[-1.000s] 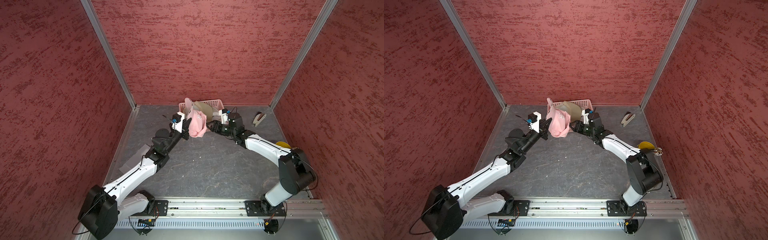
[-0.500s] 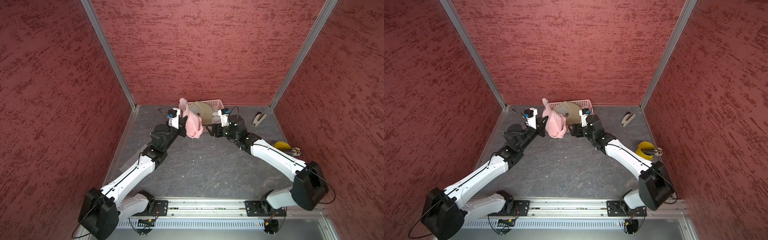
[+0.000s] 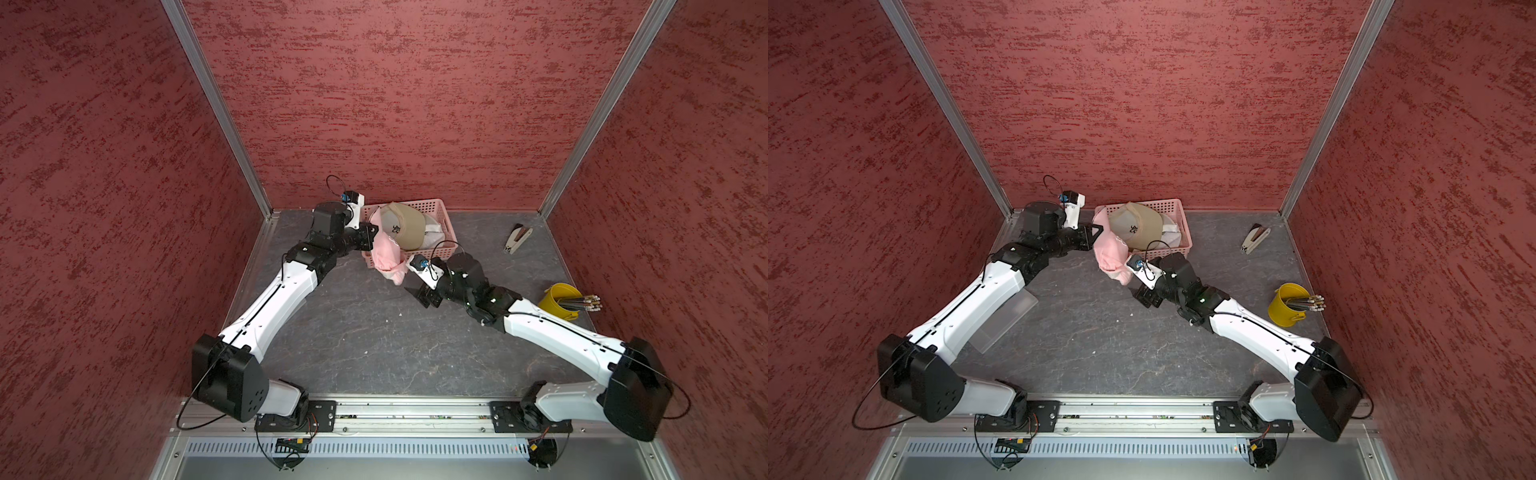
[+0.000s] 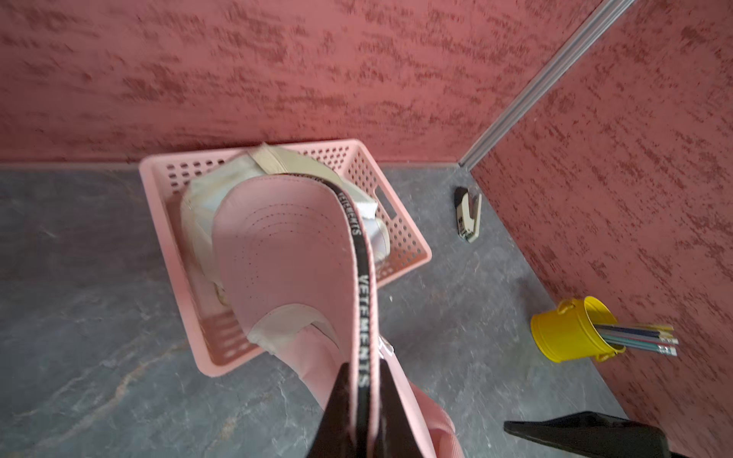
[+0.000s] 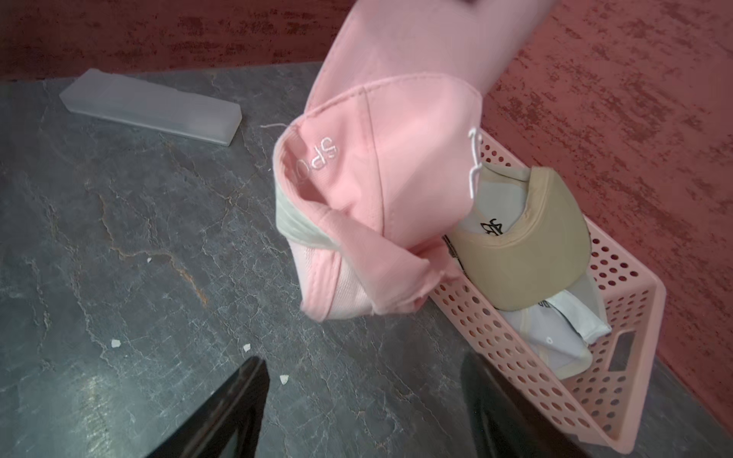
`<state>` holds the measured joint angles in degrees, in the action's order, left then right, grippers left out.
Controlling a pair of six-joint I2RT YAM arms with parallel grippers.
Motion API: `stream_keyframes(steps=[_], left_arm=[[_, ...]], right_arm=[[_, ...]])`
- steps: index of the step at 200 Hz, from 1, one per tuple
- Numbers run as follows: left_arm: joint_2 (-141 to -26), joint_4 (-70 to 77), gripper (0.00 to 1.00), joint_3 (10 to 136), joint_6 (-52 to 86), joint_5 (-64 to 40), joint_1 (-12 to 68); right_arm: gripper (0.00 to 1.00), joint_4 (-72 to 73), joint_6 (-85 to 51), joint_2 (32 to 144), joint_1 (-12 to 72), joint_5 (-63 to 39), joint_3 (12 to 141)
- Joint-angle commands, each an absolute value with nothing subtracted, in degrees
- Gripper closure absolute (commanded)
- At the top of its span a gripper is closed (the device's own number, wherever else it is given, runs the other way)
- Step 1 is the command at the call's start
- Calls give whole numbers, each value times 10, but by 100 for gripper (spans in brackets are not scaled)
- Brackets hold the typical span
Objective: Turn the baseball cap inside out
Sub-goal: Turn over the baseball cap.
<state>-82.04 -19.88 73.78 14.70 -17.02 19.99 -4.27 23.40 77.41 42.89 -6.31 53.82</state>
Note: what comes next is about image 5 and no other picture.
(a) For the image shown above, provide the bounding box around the beige baseball cap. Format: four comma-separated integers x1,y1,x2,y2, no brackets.
446,164,611,380

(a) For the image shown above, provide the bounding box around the pink plastic basket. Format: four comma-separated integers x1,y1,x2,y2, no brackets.
428,128,667,454

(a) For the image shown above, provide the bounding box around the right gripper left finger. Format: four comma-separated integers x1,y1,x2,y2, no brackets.
148,356,270,458

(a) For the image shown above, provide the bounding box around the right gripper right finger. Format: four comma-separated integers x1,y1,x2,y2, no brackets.
460,351,587,458

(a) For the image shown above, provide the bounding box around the pink baseball cap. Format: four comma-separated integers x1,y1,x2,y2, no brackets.
273,0,553,322

